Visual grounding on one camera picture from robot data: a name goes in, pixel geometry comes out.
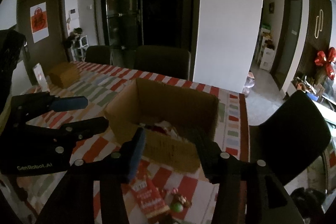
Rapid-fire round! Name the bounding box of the red spicy snack bag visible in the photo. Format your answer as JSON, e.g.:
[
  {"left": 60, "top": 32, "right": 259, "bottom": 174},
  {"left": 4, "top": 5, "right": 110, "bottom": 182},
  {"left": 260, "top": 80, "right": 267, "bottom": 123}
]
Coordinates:
[{"left": 130, "top": 176, "right": 170, "bottom": 219}]

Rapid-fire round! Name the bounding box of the white red snack bag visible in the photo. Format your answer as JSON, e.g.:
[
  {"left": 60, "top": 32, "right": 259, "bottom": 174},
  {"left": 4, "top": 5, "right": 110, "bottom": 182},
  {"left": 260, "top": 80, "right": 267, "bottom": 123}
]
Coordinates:
[{"left": 139, "top": 121, "right": 182, "bottom": 140}]

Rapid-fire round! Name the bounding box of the white orange carton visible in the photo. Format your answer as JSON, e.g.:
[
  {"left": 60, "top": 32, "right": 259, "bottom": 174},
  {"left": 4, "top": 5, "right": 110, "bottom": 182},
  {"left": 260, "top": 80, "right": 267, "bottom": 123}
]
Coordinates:
[{"left": 33, "top": 63, "right": 50, "bottom": 92}]

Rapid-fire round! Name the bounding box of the striped checkered tablecloth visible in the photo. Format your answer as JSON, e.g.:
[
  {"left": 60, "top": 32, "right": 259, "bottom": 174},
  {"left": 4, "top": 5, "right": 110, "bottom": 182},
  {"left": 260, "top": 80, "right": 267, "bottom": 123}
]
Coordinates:
[{"left": 12, "top": 61, "right": 250, "bottom": 224}]

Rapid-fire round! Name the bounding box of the small brown cardboard box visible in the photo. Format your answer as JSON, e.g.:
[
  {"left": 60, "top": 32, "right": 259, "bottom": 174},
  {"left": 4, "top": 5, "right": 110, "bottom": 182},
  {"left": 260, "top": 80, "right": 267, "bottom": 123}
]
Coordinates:
[{"left": 49, "top": 63, "right": 80, "bottom": 89}]

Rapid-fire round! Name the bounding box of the brown green wrapped candy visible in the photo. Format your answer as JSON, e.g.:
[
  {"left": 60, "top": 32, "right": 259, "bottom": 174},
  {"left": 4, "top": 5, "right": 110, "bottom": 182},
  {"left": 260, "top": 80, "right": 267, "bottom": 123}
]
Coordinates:
[{"left": 170, "top": 188, "right": 192, "bottom": 213}]

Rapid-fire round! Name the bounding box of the dark wooden door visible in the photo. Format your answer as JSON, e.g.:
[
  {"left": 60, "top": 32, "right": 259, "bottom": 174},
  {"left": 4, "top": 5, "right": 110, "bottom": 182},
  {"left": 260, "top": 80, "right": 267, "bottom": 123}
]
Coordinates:
[{"left": 17, "top": 0, "right": 68, "bottom": 82}]

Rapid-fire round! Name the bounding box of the large cardboard box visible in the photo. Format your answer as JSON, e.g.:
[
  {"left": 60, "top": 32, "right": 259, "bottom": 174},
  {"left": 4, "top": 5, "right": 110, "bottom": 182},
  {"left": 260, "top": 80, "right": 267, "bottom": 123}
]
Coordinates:
[{"left": 104, "top": 78, "right": 219, "bottom": 173}]

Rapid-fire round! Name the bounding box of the black chair right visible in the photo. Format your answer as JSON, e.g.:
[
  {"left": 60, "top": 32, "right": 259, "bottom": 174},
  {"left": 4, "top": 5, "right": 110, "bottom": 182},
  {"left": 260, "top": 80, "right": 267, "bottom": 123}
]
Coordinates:
[{"left": 249, "top": 90, "right": 331, "bottom": 185}]

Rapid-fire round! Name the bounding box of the black chair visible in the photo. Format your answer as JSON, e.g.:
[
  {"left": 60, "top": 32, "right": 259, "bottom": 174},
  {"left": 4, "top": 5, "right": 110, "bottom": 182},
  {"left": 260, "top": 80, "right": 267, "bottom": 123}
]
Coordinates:
[
  {"left": 84, "top": 46, "right": 112, "bottom": 65},
  {"left": 249, "top": 90, "right": 331, "bottom": 185},
  {"left": 134, "top": 46, "right": 191, "bottom": 80}
]

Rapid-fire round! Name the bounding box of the black chair far left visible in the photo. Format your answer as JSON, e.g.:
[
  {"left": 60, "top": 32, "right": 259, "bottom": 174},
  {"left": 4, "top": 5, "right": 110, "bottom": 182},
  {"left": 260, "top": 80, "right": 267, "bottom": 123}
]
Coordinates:
[{"left": 84, "top": 46, "right": 112, "bottom": 65}]

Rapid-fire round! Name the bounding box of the red fu door poster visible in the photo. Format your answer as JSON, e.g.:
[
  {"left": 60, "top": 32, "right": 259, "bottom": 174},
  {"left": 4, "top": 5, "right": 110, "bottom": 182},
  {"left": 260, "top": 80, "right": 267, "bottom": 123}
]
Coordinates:
[{"left": 30, "top": 2, "right": 49, "bottom": 43}]

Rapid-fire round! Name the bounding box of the black chair far middle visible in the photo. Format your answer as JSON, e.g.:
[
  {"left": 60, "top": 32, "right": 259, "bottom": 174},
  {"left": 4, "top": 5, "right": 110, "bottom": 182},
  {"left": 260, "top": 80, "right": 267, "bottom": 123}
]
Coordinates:
[{"left": 134, "top": 46, "right": 191, "bottom": 80}]

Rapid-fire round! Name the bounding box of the red bow decoration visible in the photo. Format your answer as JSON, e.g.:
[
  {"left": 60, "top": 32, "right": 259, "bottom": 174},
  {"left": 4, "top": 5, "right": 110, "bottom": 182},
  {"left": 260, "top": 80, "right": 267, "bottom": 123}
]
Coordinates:
[{"left": 314, "top": 47, "right": 335, "bottom": 79}]

